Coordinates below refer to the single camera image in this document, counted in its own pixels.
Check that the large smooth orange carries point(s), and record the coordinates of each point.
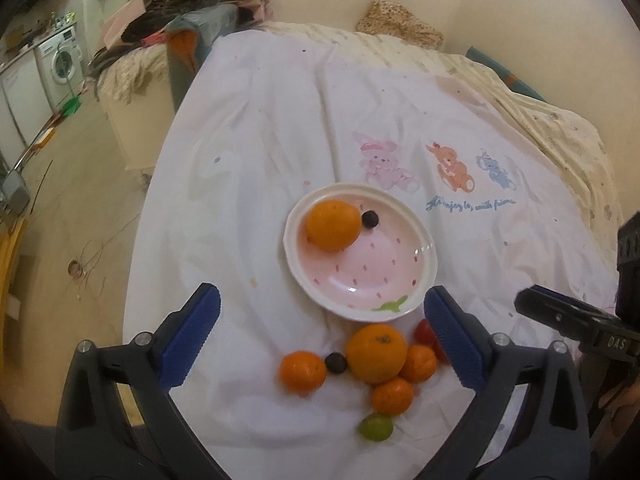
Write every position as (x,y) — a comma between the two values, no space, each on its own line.
(332,225)

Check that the large orange with stem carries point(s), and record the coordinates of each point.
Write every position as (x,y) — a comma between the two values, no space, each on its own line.
(376,352)

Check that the green dustpan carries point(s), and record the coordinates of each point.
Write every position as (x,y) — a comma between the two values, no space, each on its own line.
(72,105)

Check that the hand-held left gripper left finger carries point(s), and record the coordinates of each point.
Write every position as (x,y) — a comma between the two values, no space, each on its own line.
(190,340)

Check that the pile of clothes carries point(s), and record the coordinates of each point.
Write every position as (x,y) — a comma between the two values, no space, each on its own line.
(175,5)

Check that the white cartoon printed blanket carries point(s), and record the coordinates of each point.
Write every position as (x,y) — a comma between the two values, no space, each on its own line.
(300,125)

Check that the red tomato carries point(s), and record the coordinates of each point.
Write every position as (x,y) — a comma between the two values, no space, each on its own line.
(426,335)

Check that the white cabinet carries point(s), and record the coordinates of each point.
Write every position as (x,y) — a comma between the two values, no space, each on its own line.
(20,105)

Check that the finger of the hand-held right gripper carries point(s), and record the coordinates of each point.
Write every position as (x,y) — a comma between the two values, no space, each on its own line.
(555,310)

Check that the teal blanket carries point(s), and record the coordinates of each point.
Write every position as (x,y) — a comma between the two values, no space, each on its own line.
(195,45)

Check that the white washing machine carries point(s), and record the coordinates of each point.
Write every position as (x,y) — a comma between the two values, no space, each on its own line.
(62,60)

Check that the green lime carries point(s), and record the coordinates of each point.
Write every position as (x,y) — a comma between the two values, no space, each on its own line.
(375,426)

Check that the floral pillow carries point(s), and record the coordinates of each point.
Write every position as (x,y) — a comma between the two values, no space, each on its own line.
(400,22)

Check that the medium tangerine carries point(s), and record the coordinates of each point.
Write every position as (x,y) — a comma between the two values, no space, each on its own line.
(302,371)

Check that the pink strawberry print plate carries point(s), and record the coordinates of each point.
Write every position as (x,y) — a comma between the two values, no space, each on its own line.
(380,270)

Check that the small dark berry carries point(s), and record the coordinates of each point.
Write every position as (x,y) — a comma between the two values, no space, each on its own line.
(370,218)

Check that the dark plum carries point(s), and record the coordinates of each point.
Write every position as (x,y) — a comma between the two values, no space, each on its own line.
(336,362)

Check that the small tangerine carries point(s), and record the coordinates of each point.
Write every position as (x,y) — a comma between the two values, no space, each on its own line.
(419,364)
(392,396)

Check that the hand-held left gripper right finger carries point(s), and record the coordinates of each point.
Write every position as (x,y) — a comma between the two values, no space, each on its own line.
(456,345)

